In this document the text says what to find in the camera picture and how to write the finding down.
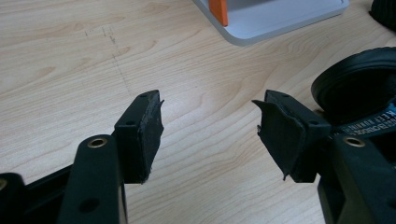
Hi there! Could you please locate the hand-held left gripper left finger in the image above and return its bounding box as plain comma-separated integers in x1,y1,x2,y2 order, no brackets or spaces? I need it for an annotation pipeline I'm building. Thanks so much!
57,89,165,224

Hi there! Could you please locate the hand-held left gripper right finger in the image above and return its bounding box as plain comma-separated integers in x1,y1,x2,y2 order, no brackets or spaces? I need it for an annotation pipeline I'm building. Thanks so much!
251,89,396,224

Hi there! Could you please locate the black round lid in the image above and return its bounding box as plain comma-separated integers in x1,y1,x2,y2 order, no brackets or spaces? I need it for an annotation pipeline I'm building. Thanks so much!
310,46,396,126

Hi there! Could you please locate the white flat tray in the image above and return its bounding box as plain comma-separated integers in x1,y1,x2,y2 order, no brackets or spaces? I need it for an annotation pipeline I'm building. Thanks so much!
191,0,351,48

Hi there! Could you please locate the orange plastic piece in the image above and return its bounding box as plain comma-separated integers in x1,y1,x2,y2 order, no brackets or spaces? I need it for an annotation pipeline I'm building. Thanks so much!
207,0,230,28

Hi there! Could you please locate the black ribbed object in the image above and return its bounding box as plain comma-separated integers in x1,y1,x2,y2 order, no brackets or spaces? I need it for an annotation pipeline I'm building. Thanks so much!
368,0,396,32

